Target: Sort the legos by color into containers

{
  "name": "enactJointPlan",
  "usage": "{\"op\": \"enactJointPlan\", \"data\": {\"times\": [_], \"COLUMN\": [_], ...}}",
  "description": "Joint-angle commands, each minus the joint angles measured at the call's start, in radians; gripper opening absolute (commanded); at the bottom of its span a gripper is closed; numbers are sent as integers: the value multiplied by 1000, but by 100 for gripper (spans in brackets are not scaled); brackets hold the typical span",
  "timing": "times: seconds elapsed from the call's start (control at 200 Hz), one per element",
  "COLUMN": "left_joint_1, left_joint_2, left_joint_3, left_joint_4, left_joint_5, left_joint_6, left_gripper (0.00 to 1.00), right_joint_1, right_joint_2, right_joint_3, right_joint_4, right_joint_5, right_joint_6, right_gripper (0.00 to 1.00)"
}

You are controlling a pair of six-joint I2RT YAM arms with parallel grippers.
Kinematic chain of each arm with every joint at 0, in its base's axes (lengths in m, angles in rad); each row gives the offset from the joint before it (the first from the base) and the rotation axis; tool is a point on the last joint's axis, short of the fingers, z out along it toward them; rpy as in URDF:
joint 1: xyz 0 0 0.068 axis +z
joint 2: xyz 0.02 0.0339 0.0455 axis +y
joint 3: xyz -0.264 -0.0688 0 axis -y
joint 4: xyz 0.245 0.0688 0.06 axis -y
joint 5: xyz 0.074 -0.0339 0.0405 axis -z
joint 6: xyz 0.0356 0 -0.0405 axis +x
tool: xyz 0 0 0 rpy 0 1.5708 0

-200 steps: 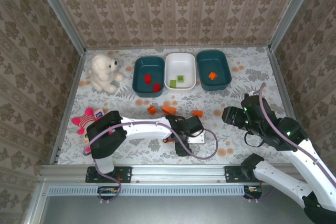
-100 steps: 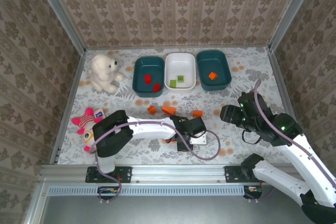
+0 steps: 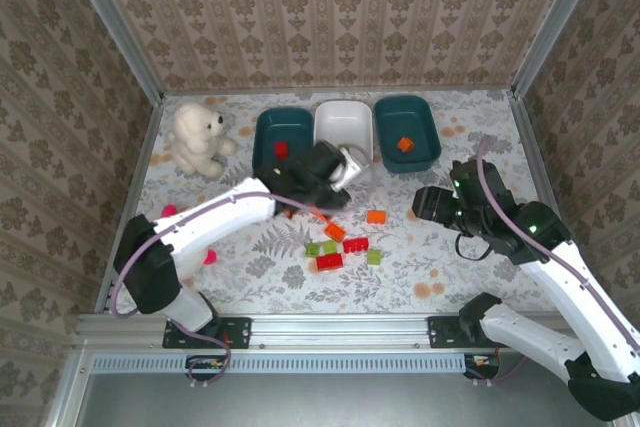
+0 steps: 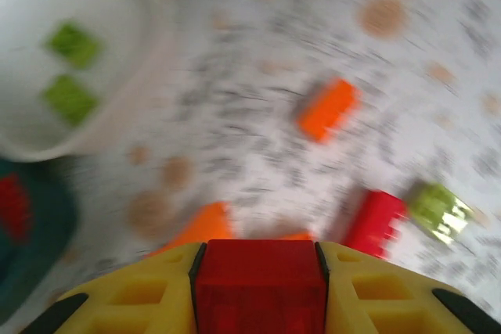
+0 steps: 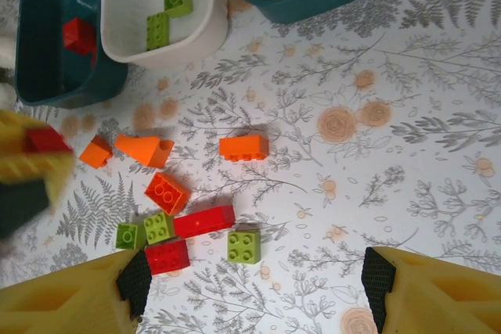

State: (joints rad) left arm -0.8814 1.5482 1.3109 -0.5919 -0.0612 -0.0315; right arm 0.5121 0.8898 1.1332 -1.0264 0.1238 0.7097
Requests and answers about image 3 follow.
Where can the orange lego brick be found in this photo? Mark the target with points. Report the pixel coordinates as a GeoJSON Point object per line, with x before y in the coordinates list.
{"type": "Point", "coordinates": [320, 216]}
{"type": "Point", "coordinates": [405, 144]}
{"type": "Point", "coordinates": [289, 214]}
{"type": "Point", "coordinates": [334, 231]}
{"type": "Point", "coordinates": [376, 217]}

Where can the red lego brick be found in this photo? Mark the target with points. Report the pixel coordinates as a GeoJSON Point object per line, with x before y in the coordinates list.
{"type": "Point", "coordinates": [281, 149]}
{"type": "Point", "coordinates": [330, 262]}
{"type": "Point", "coordinates": [355, 246]}

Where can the green lego brick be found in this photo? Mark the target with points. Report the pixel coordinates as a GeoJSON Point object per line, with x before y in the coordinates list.
{"type": "Point", "coordinates": [329, 247]}
{"type": "Point", "coordinates": [312, 250]}
{"type": "Point", "coordinates": [374, 257]}

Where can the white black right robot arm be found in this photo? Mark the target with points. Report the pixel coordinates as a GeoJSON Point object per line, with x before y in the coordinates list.
{"type": "Point", "coordinates": [575, 287]}

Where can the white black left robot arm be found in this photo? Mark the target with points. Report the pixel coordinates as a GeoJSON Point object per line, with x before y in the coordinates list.
{"type": "Point", "coordinates": [220, 217]}

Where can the teal plastic container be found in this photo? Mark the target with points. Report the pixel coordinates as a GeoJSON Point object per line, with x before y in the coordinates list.
{"type": "Point", "coordinates": [415, 119]}
{"type": "Point", "coordinates": [280, 124]}

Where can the white plastic container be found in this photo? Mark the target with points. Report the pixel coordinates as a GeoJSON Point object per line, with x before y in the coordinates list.
{"type": "Point", "coordinates": [345, 122]}

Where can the white teddy bear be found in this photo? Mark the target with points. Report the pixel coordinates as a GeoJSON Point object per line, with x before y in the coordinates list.
{"type": "Point", "coordinates": [197, 137]}

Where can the pink plush toy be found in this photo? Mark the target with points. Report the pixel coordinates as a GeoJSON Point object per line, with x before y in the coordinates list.
{"type": "Point", "coordinates": [169, 210]}

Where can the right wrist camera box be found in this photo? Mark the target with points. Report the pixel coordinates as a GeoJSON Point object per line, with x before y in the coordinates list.
{"type": "Point", "coordinates": [480, 179]}

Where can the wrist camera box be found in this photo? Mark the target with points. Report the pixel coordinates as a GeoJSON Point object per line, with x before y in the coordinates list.
{"type": "Point", "coordinates": [480, 179]}
{"type": "Point", "coordinates": [325, 159]}

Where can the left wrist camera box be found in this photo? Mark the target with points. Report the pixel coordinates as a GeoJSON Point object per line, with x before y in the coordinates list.
{"type": "Point", "coordinates": [325, 159]}

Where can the aluminium table side rail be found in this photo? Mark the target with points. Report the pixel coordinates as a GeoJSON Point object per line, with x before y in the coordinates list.
{"type": "Point", "coordinates": [131, 197]}
{"type": "Point", "coordinates": [522, 137]}

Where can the aluminium table back rail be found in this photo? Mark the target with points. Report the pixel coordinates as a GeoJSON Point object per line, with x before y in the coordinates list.
{"type": "Point", "coordinates": [325, 92]}

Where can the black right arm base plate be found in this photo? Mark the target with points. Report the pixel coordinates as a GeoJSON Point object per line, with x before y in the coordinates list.
{"type": "Point", "coordinates": [442, 332]}

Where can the aluminium mounting rail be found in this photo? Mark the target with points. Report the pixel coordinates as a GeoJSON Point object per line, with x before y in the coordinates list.
{"type": "Point", "coordinates": [340, 329]}

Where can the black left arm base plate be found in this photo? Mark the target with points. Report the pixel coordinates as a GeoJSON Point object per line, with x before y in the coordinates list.
{"type": "Point", "coordinates": [235, 332]}

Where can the aluminium frame post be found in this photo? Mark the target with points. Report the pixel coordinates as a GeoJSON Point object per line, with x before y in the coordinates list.
{"type": "Point", "coordinates": [111, 22]}
{"type": "Point", "coordinates": [555, 22]}
{"type": "Point", "coordinates": [67, 392]}

